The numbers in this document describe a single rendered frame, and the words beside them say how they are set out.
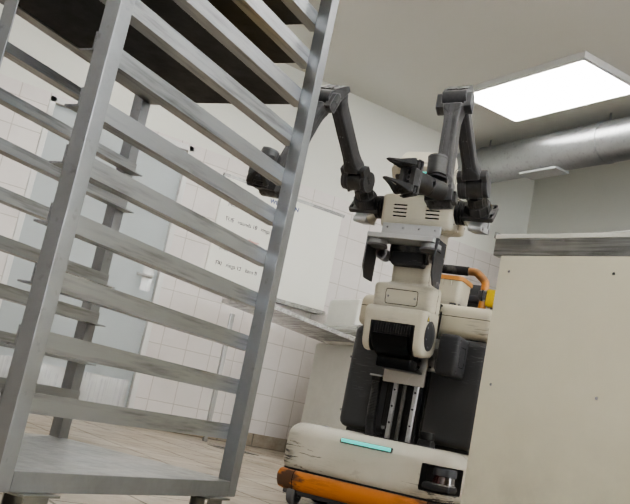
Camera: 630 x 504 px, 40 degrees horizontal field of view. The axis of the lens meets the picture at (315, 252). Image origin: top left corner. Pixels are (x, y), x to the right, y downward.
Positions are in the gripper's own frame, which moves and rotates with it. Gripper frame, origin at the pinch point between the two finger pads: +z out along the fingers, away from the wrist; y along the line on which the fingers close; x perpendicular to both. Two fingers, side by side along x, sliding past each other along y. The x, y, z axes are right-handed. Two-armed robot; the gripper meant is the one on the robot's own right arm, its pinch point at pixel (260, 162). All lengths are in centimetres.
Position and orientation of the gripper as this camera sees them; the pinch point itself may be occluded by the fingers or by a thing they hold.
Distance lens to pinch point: 254.8
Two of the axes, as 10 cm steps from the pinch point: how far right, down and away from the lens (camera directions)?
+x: -9.8, -2.1, -0.3
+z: 0.7, -1.9, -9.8
